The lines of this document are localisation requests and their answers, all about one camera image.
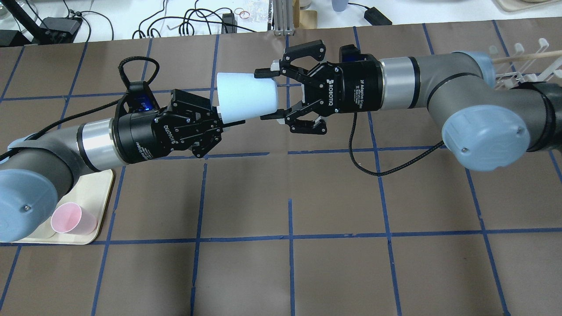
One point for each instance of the white wire cup rack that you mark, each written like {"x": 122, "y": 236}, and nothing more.
{"x": 522, "y": 66}

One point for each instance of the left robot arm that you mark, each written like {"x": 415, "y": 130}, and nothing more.
{"x": 42, "y": 168}

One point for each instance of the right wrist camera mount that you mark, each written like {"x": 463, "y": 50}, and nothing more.
{"x": 350, "y": 53}

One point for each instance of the cream plastic tray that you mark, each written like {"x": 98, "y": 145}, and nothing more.
{"x": 92, "y": 193}

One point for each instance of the pale blue plastic cup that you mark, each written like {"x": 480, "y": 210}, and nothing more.
{"x": 241, "y": 96}

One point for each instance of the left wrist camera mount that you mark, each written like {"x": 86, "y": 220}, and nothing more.
{"x": 138, "y": 97}

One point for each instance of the aluminium frame post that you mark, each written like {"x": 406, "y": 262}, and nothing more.
{"x": 282, "y": 17}

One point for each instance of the wooden stand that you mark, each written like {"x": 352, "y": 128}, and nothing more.
{"x": 303, "y": 16}

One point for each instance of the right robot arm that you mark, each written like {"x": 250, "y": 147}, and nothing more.
{"x": 483, "y": 127}

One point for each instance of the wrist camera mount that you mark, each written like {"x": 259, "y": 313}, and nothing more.
{"x": 350, "y": 53}
{"x": 138, "y": 97}

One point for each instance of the pink plastic cup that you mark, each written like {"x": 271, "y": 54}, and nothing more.
{"x": 71, "y": 218}

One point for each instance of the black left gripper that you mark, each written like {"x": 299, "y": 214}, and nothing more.
{"x": 137, "y": 138}

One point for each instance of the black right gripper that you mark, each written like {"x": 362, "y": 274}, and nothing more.
{"x": 356, "y": 82}

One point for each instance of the black power adapter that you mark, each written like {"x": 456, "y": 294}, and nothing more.
{"x": 376, "y": 18}

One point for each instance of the black monitor stand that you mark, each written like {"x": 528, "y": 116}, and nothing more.
{"x": 44, "y": 31}

